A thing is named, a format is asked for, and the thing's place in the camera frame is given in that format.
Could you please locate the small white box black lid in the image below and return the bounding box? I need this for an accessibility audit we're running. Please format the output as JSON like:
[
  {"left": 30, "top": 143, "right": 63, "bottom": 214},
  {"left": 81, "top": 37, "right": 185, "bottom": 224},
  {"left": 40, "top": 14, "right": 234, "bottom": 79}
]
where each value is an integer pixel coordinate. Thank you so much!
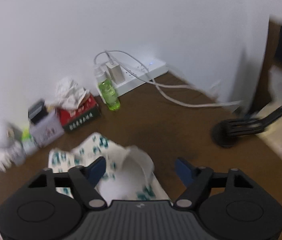
[{"left": 28, "top": 109, "right": 65, "bottom": 148}]

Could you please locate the white bedding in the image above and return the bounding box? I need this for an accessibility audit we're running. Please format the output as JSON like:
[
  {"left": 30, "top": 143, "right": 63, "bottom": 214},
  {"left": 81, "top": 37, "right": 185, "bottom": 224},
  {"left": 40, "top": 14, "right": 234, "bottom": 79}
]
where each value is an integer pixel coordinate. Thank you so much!
[{"left": 256, "top": 66, "right": 282, "bottom": 172}]

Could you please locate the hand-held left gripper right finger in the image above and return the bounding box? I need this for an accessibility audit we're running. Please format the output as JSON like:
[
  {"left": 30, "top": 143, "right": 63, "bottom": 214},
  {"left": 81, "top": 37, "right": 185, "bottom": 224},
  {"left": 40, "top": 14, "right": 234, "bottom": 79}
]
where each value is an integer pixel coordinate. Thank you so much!
[{"left": 173, "top": 157, "right": 254, "bottom": 209}]

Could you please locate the small green white bottle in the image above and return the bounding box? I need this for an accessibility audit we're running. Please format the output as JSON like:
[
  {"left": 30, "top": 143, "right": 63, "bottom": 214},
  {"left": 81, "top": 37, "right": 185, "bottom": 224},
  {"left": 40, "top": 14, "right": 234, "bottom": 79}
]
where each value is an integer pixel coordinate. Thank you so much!
[{"left": 20, "top": 127, "right": 38, "bottom": 156}]

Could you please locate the white power cord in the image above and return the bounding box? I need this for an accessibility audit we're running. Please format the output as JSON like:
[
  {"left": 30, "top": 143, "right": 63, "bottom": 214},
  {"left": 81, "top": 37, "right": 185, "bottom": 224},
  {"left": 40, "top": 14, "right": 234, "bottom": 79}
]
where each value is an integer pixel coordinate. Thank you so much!
[{"left": 141, "top": 77, "right": 244, "bottom": 108}]

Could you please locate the white charger plug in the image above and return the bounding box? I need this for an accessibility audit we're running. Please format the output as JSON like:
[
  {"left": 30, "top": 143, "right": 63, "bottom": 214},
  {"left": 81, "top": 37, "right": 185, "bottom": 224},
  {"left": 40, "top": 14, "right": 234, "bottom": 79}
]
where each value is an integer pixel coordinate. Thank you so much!
[{"left": 105, "top": 63, "right": 124, "bottom": 85}]

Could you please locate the crumpled white tissue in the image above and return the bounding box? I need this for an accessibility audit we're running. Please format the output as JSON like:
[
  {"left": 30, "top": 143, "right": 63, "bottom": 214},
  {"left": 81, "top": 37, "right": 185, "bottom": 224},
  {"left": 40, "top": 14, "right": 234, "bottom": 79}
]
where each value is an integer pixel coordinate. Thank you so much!
[{"left": 45, "top": 77, "right": 88, "bottom": 111}]

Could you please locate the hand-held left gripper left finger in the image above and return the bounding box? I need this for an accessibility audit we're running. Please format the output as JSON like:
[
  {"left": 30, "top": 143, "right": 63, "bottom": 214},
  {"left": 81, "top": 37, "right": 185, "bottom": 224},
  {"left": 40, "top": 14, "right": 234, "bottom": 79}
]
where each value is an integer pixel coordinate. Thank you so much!
[{"left": 27, "top": 156, "right": 108, "bottom": 209}]

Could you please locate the white robot figurine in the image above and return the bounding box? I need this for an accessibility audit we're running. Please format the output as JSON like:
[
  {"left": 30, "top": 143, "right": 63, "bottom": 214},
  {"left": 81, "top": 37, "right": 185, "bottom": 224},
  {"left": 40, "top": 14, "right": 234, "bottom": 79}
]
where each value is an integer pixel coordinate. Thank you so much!
[{"left": 0, "top": 122, "right": 27, "bottom": 172}]

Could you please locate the red and dark tissue box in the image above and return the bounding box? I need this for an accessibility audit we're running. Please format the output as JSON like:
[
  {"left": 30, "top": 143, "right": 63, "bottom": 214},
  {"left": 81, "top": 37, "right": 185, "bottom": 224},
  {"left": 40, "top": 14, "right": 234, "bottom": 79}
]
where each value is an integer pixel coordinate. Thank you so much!
[{"left": 57, "top": 93, "right": 102, "bottom": 132}]

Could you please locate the black phone holder stand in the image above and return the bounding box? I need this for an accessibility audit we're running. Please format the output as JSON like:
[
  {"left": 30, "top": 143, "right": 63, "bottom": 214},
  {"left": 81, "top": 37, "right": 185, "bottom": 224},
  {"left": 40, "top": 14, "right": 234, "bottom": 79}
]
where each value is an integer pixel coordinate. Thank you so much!
[{"left": 210, "top": 99, "right": 282, "bottom": 148}]

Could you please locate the green spray bottle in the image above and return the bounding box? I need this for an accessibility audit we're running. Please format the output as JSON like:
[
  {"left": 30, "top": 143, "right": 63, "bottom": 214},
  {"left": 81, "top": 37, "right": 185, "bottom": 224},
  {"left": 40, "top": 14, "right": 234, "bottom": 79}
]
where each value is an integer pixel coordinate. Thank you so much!
[{"left": 94, "top": 66, "right": 121, "bottom": 111}]

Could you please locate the white charging cable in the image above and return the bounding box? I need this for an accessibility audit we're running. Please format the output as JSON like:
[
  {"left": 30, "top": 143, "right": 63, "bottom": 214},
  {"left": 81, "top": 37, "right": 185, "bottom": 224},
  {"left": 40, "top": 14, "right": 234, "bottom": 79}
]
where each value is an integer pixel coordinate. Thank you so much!
[{"left": 93, "top": 51, "right": 221, "bottom": 98}]

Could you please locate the cream green floral cloth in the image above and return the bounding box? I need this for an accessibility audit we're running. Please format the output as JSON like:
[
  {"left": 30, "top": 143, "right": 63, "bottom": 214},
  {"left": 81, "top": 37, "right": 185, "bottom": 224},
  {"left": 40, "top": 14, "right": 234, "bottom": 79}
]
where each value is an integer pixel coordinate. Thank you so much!
[{"left": 48, "top": 132, "right": 174, "bottom": 202}]

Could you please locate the white power strip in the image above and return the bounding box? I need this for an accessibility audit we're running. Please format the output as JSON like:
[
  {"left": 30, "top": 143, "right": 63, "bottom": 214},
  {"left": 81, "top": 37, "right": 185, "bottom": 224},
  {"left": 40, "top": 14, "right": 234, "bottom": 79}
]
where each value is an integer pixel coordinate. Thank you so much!
[{"left": 111, "top": 58, "right": 168, "bottom": 97}]

